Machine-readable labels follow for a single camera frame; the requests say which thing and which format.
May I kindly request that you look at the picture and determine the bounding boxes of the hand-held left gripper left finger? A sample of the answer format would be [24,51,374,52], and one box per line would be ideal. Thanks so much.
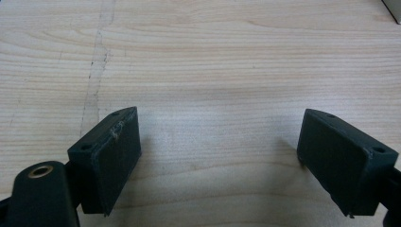
[67,106,143,218]

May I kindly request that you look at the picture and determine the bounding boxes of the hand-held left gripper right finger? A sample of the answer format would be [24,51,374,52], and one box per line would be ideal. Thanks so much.
[296,108,400,218]

